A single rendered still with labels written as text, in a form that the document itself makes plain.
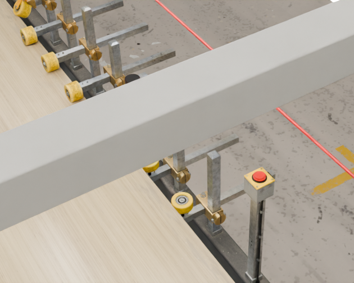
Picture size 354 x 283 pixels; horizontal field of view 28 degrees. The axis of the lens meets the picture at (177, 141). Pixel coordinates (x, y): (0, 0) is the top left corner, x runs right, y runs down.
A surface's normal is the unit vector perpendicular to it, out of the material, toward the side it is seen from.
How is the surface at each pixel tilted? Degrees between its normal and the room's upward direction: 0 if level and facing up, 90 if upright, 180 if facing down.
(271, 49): 0
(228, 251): 0
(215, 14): 0
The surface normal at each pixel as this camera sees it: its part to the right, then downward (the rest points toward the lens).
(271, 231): -0.04, -0.73
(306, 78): 0.51, 0.57
